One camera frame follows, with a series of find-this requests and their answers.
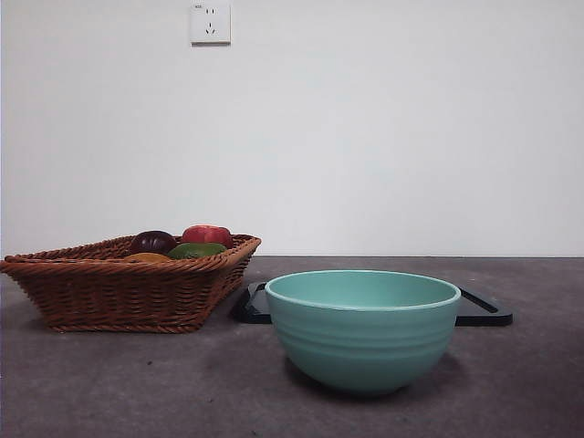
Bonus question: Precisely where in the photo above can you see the dark rectangular tray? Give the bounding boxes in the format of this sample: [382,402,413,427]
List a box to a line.
[232,281,514,327]

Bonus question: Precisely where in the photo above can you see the dark purple plum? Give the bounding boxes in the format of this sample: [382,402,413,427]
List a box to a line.
[130,230,178,256]

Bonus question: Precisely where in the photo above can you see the green avocado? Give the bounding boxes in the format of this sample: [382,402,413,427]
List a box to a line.
[166,242,228,260]

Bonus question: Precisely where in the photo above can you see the white wall socket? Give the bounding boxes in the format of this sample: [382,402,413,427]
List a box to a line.
[190,2,232,47]

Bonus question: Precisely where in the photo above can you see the brown wicker basket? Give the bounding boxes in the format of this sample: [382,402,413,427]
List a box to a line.
[0,234,263,334]

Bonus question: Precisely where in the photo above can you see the brown-yellow kiwi fruit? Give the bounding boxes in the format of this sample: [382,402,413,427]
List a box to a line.
[123,252,174,264]

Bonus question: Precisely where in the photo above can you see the teal ceramic bowl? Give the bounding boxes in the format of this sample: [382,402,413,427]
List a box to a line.
[264,268,462,396]

